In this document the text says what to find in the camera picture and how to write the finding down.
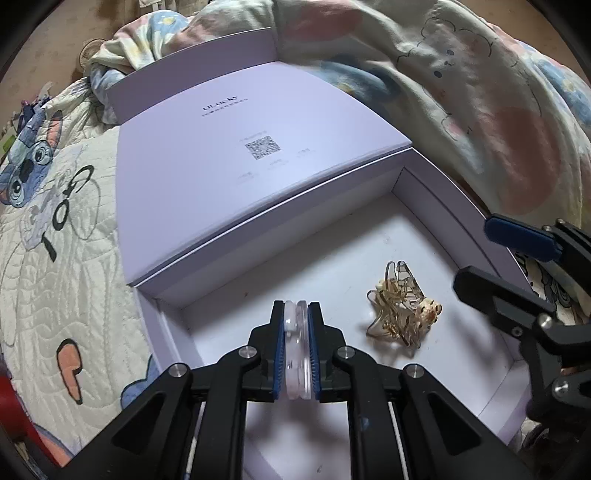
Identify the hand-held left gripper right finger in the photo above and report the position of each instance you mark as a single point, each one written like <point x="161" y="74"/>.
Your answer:
<point x="315" y="350"/>

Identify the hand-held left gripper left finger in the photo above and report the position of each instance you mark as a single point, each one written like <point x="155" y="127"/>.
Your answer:
<point x="278" y="350"/>

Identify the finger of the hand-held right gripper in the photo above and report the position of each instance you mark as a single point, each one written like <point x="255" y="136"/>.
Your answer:
<point x="521" y="237"/>
<point x="503" y="300"/>

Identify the amber hair claw clip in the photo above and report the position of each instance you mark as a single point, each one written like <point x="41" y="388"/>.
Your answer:
<point x="397" y="300"/>

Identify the lavender cardboard box with lid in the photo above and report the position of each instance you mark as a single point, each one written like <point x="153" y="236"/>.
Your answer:
<point x="231" y="184"/>

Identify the pastel printed duvet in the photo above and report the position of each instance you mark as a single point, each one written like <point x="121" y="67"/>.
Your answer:
<point x="485" y="115"/>

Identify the quilted cartoon bedspread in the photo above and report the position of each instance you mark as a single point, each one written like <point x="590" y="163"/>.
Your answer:
<point x="69" y="258"/>

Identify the red object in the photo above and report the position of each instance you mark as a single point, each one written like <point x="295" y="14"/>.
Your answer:
<point x="14" y="406"/>

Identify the green and white box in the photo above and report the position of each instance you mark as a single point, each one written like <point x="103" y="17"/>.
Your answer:
<point x="4" y="143"/>

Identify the purple and white packets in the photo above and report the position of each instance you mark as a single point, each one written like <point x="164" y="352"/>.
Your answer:
<point x="32" y="104"/>

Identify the round beige fan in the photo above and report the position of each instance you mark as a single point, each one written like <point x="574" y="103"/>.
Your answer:
<point x="87" y="53"/>

